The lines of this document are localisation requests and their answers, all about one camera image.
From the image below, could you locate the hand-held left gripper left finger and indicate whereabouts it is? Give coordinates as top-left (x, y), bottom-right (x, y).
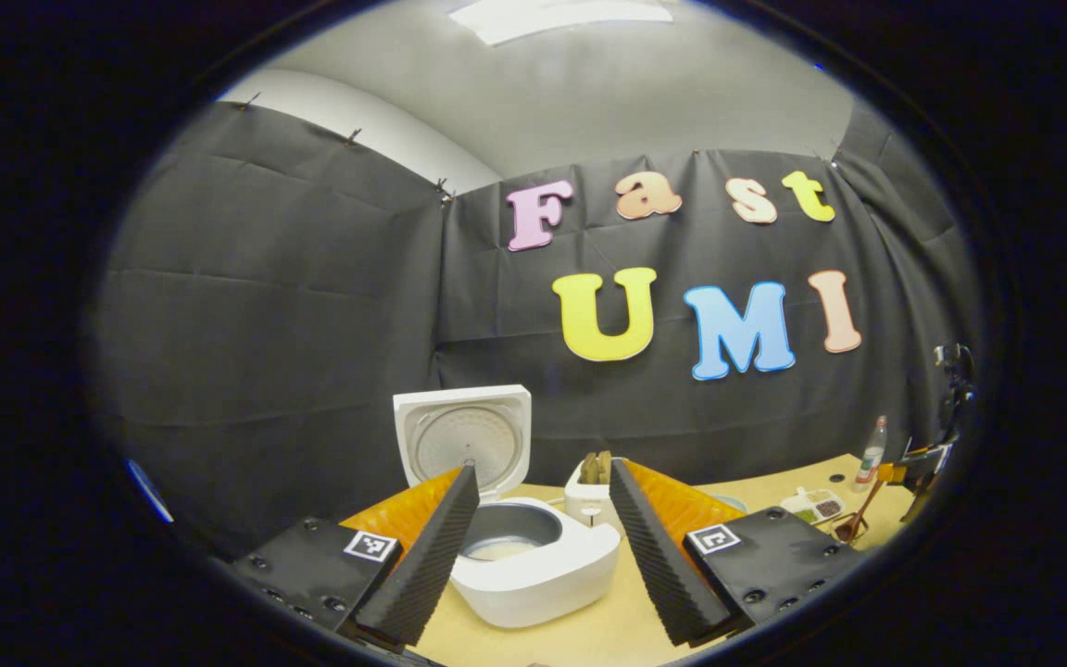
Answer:
top-left (230, 463), bottom-right (481, 649)

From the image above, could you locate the white rice cooker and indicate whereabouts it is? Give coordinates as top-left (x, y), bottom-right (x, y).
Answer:
top-left (393, 384), bottom-right (622, 631)

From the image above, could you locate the white toaster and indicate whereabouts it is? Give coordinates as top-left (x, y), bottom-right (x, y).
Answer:
top-left (563, 457), bottom-right (627, 529)

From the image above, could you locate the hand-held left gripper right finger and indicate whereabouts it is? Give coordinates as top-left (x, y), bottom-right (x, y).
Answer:
top-left (608, 458), bottom-right (868, 649)

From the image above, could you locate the brown wooden spoon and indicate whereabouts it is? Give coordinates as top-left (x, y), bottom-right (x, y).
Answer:
top-left (833, 477), bottom-right (886, 545)

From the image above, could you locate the white rice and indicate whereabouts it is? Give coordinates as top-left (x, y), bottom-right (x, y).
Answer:
top-left (467, 540), bottom-right (534, 563)

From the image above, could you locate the white divided seasoning tray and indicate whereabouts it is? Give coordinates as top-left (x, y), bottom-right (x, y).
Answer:
top-left (779, 486), bottom-right (845, 524)

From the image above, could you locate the clear bottle with red label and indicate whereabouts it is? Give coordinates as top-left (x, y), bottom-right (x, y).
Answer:
top-left (853, 416), bottom-right (889, 492)

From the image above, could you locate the black backdrop cloth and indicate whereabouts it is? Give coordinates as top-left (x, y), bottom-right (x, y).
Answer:
top-left (94, 97), bottom-right (984, 561)

